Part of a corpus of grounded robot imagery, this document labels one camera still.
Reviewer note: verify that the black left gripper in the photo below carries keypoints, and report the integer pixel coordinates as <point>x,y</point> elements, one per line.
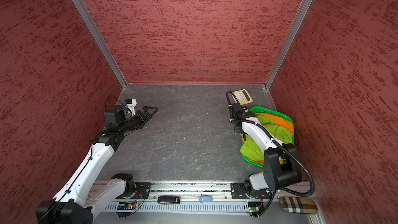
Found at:
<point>142,118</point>

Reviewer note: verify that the lime green shorts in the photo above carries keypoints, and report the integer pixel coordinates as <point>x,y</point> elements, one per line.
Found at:
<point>276,133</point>

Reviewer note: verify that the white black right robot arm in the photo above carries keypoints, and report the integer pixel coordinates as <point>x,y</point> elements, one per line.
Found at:
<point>268,139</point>

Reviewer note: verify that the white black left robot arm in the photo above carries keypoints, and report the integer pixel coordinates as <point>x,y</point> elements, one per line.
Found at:
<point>72,204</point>

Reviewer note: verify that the orange shorts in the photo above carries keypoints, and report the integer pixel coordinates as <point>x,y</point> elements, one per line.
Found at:
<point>284,121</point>

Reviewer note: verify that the cream desk calculator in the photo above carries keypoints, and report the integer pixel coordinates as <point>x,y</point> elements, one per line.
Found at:
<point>243,97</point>

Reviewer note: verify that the green plastic laundry basket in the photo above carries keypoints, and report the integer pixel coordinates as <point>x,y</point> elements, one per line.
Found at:
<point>278,124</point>

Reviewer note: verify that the black usb device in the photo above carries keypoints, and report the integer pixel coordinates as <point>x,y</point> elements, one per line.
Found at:
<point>167,200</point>

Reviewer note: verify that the light blue small object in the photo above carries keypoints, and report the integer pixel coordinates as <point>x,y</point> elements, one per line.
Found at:
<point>205,198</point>

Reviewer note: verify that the right circuit board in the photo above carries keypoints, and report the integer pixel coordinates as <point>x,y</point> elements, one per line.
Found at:
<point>254,207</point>

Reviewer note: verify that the circuit board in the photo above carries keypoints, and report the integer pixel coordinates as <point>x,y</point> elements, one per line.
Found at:
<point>126,206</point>
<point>254,207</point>

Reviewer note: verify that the left circuit board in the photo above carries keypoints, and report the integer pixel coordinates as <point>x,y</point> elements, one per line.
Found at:
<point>126,206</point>

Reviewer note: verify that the plaid patterned case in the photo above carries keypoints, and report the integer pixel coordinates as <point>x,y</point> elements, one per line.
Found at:
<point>298,205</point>

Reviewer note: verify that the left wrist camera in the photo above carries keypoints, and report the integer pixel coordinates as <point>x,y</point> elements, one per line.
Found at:
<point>130,104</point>

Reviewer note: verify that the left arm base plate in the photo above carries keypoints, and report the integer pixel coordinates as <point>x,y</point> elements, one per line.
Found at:
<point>137,191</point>

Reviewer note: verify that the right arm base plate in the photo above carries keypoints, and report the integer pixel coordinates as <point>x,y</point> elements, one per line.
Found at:
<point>245,191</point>

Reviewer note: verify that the aluminium front rail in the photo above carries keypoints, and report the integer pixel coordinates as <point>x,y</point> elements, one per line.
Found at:
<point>190,192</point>

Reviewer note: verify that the left aluminium corner post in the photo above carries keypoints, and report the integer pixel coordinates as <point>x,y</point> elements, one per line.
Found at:
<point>84,13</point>

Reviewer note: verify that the aluminium corner post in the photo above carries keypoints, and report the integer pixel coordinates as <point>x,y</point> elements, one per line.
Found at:
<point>295,26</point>
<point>84,13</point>

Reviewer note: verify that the right aluminium corner post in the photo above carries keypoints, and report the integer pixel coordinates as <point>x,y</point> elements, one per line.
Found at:
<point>295,26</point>

